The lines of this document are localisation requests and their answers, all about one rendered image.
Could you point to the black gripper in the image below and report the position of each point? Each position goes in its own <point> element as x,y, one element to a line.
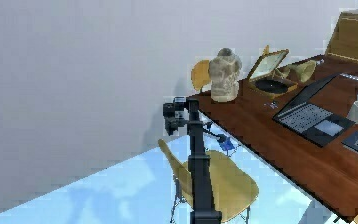
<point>172,125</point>

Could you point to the small blue object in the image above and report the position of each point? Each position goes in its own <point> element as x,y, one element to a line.
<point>227,144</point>

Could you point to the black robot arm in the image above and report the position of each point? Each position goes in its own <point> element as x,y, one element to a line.
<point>200,173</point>

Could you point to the yellow chair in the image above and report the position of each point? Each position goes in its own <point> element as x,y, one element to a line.
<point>266,50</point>
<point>232,186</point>
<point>200,75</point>

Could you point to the brown wooden table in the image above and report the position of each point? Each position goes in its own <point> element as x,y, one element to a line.
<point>253,133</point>

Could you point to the grey stone bust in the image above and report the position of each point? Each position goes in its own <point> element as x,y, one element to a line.
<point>224,76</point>

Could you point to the small blue keys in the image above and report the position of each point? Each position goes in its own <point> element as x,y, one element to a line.
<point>271,105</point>

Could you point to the black laptop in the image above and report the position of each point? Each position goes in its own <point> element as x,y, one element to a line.
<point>303,117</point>

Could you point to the brass gramophone horn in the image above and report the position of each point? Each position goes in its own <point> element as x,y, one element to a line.
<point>303,70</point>

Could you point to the light wooden cabinet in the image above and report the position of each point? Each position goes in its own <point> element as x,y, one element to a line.
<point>352,40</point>

